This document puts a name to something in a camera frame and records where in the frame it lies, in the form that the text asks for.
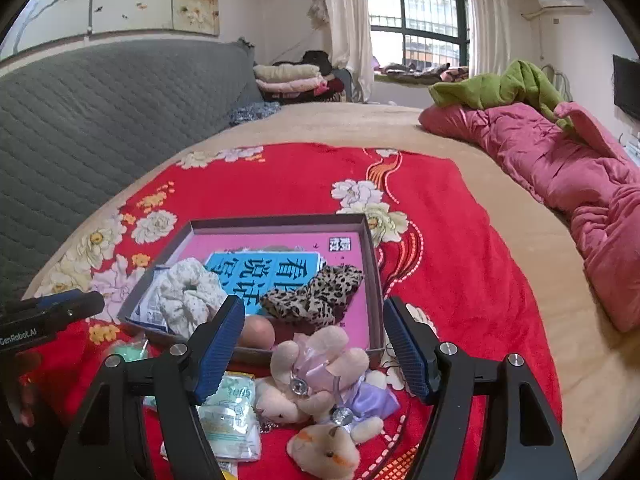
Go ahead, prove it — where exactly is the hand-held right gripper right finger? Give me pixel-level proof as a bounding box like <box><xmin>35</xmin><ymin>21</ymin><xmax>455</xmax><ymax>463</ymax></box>
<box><xmin>384</xmin><ymin>296</ymin><xmax>578</xmax><ymax>480</ymax></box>

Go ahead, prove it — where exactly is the pink plush bear purple ribbon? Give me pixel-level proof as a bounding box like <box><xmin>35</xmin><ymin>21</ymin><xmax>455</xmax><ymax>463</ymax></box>
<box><xmin>255</xmin><ymin>325</ymin><xmax>401</xmax><ymax>428</ymax></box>

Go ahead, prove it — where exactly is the red floral blanket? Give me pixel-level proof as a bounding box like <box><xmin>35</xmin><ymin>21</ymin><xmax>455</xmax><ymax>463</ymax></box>
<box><xmin>25</xmin><ymin>142</ymin><xmax>563</xmax><ymax>480</ymax></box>

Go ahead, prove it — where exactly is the wall painting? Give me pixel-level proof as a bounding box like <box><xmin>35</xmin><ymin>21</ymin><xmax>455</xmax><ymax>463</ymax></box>
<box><xmin>0</xmin><ymin>0</ymin><xmax>221</xmax><ymax>61</ymax></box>

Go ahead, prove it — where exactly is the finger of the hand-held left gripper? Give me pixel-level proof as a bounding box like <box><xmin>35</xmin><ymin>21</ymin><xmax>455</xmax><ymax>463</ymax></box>
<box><xmin>20</xmin><ymin>289</ymin><xmax>83</xmax><ymax>311</ymax></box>
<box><xmin>40</xmin><ymin>291</ymin><xmax>106</xmax><ymax>328</ymax></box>

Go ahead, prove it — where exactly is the green sponge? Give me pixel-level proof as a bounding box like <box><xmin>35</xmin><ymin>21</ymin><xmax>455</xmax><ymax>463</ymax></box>
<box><xmin>107</xmin><ymin>338</ymin><xmax>151</xmax><ymax>363</ymax></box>

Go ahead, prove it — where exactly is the metal chair back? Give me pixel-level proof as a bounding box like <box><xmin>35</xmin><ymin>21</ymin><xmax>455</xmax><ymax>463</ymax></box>
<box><xmin>540</xmin><ymin>64</ymin><xmax>573</xmax><ymax>103</ymax></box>

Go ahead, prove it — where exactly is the small beige plush bear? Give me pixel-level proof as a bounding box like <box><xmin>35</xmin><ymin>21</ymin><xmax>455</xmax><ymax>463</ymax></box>
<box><xmin>286</xmin><ymin>415</ymin><xmax>385</xmax><ymax>478</ymax></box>

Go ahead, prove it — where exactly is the shallow cardboard box pink print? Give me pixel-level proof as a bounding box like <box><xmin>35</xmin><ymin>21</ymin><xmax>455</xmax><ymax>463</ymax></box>
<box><xmin>117</xmin><ymin>213</ymin><xmax>386</xmax><ymax>368</ymax></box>

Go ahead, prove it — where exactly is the white blue plastic packet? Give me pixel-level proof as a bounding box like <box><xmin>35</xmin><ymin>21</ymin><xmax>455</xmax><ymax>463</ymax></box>
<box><xmin>125</xmin><ymin>265</ymin><xmax>173</xmax><ymax>333</ymax></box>

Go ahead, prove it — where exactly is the blue patterned cloth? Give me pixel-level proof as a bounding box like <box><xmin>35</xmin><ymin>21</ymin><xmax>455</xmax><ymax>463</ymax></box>
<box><xmin>229</xmin><ymin>101</ymin><xmax>282</xmax><ymax>128</ymax></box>

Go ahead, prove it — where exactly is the grey quilted headboard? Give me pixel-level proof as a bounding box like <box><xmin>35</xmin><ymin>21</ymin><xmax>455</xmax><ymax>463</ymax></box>
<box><xmin>0</xmin><ymin>40</ymin><xmax>263</xmax><ymax>306</ymax></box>

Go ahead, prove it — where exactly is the green tissue pack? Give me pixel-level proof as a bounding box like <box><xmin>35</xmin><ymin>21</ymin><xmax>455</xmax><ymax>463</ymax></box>
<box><xmin>197</xmin><ymin>402</ymin><xmax>262</xmax><ymax>462</ymax></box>
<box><xmin>212</xmin><ymin>371</ymin><xmax>257</xmax><ymax>407</ymax></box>

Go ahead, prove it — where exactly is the white floral scrunchie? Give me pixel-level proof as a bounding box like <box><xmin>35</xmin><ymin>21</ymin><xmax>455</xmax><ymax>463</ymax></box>
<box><xmin>155</xmin><ymin>257</ymin><xmax>228</xmax><ymax>338</ymax></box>

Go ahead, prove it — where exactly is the beige round puff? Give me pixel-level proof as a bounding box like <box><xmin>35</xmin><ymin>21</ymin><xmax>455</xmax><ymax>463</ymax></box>
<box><xmin>237</xmin><ymin>315</ymin><xmax>276</xmax><ymax>351</ymax></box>

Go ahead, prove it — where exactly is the leopard print scrunchie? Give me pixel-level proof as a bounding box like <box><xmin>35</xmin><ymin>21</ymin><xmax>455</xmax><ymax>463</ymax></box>
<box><xmin>260</xmin><ymin>264</ymin><xmax>365</xmax><ymax>328</ymax></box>

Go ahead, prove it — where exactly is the pink quilt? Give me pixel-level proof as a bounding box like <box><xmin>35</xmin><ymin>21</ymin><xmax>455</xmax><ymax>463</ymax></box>
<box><xmin>418</xmin><ymin>101</ymin><xmax>640</xmax><ymax>333</ymax></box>

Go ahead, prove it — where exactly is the black television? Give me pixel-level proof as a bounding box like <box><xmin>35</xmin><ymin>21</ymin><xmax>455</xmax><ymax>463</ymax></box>
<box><xmin>612</xmin><ymin>55</ymin><xmax>640</xmax><ymax>122</ymax></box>

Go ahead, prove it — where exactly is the green blanket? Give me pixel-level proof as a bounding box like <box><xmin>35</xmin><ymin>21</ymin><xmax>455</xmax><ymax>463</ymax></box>
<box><xmin>428</xmin><ymin>59</ymin><xmax>576</xmax><ymax>133</ymax></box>

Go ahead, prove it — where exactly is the pile of folded clothes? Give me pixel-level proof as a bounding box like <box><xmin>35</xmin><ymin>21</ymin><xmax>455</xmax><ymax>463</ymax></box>
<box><xmin>252</xmin><ymin>50</ymin><xmax>351</xmax><ymax>106</ymax></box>

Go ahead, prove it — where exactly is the white curtain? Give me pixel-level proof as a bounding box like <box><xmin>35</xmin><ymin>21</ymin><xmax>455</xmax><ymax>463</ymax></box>
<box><xmin>462</xmin><ymin>0</ymin><xmax>512</xmax><ymax>78</ymax></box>
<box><xmin>322</xmin><ymin>0</ymin><xmax>373</xmax><ymax>103</ymax></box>

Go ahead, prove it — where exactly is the barred window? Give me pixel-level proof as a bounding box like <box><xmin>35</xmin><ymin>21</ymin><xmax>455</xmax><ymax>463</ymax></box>
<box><xmin>365</xmin><ymin>0</ymin><xmax>471</xmax><ymax>73</ymax></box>

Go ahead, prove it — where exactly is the windowsill bedding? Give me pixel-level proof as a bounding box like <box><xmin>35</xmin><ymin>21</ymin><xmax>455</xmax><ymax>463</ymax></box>
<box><xmin>374</xmin><ymin>62</ymin><xmax>470</xmax><ymax>86</ymax></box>

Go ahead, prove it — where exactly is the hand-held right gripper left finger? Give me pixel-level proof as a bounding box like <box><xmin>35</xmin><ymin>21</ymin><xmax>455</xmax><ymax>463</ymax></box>
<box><xmin>52</xmin><ymin>295</ymin><xmax>246</xmax><ymax>480</ymax></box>

